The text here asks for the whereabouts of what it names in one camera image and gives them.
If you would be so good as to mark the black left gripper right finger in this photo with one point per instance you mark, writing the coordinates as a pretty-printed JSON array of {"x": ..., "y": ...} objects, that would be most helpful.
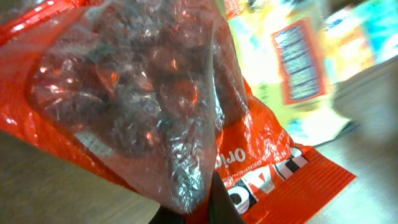
[{"x": 221, "y": 207}]

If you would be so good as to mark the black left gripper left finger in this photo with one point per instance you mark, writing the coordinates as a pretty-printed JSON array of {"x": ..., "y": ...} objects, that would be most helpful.
[{"x": 166, "y": 216}]

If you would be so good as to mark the red candy bag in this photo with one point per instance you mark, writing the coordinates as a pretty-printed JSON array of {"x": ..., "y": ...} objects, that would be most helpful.
[{"x": 150, "y": 95}]

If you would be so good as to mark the beige snack bag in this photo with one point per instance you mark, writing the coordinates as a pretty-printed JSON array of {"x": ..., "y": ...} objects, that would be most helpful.
[{"x": 294, "y": 53}]

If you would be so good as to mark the grey plastic mesh basket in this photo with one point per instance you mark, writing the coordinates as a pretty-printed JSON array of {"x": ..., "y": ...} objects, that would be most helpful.
[{"x": 370, "y": 99}]

